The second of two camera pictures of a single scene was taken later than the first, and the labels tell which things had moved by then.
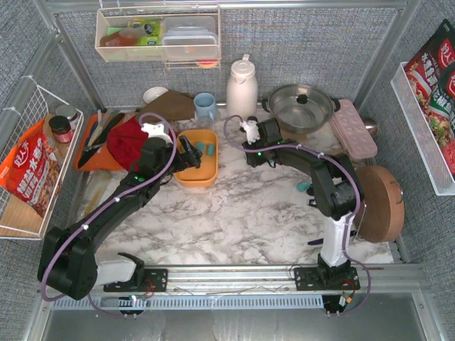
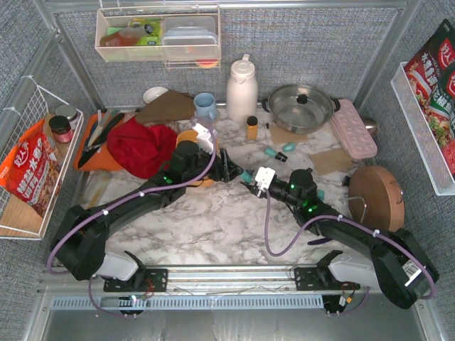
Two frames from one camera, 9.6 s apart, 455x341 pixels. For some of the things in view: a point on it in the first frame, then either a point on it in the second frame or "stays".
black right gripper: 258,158 -> 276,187
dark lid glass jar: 61,128 stays
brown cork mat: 300,138 stays
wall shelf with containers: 185,38 stays
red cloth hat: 126,142 stays
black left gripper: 183,158 -> 223,165
